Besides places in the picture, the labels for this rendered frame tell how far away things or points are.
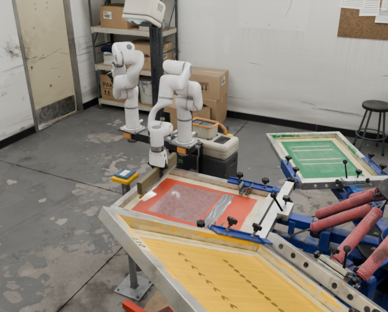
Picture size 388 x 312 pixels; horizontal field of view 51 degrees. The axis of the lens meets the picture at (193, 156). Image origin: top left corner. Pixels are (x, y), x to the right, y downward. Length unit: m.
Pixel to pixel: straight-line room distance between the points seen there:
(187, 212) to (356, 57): 3.92
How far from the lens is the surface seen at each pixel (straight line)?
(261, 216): 2.23
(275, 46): 5.89
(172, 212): 2.30
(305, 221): 2.15
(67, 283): 3.39
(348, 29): 5.67
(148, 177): 2.27
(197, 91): 2.48
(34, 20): 6.12
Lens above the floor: 2.23
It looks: 26 degrees down
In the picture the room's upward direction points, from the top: straight up
